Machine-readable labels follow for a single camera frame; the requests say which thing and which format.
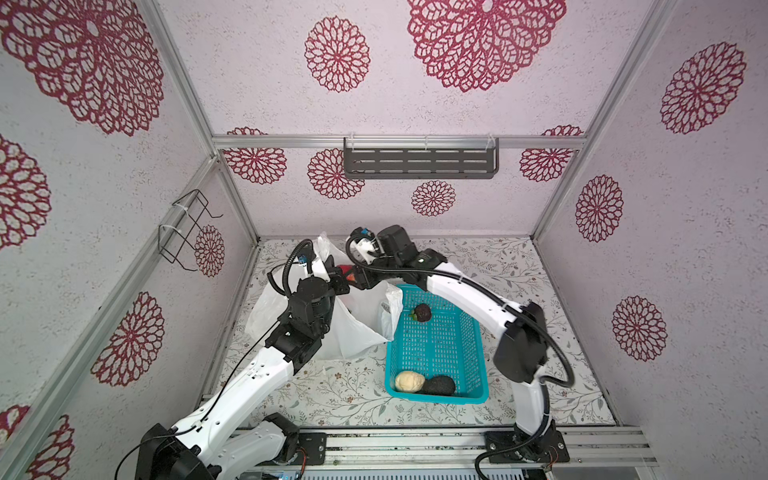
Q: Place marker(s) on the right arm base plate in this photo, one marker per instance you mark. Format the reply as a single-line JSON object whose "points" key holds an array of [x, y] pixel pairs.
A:
{"points": [[549, 448]]}

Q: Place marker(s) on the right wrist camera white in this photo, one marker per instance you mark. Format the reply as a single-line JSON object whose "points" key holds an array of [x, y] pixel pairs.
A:
{"points": [[365, 243]]}

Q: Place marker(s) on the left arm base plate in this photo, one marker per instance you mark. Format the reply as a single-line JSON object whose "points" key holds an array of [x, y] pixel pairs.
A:
{"points": [[305, 448]]}

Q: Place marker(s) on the dark brown avocado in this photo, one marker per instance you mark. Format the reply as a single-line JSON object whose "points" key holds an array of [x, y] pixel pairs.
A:
{"points": [[441, 385]]}

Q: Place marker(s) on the black wire wall rack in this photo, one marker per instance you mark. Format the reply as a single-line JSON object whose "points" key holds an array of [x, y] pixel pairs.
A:
{"points": [[176, 235]]}

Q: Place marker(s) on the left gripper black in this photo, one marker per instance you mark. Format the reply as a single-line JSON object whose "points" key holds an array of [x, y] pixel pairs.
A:
{"points": [[335, 277]]}

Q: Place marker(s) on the dark purple mangosteen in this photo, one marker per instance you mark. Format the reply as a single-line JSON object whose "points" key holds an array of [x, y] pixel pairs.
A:
{"points": [[421, 313]]}

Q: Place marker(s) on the red peach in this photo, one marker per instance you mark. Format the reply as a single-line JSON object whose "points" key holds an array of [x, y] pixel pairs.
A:
{"points": [[349, 273]]}

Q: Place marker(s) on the dark grey wall shelf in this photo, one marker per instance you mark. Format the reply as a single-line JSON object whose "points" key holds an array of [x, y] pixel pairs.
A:
{"points": [[419, 163]]}

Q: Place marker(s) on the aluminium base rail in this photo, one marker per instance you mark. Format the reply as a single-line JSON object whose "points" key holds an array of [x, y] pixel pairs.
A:
{"points": [[449, 448]]}

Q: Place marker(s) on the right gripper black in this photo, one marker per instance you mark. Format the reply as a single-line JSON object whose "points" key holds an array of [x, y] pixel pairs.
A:
{"points": [[363, 274]]}

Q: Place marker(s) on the teal plastic basket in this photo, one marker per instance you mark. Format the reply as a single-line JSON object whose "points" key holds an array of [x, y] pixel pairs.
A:
{"points": [[449, 344]]}

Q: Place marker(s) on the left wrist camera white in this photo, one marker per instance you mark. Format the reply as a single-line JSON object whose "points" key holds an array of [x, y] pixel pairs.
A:
{"points": [[312, 266]]}

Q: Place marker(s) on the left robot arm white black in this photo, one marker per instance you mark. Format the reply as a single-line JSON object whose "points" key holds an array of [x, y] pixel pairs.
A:
{"points": [[202, 444]]}

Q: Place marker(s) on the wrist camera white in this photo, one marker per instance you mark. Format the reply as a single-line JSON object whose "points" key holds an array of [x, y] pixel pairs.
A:
{"points": [[312, 266], [365, 243]]}

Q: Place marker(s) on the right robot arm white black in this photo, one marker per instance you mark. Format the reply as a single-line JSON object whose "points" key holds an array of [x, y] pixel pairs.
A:
{"points": [[523, 340]]}

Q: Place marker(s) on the white plastic bag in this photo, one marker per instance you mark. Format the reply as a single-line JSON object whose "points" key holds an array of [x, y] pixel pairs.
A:
{"points": [[361, 320]]}

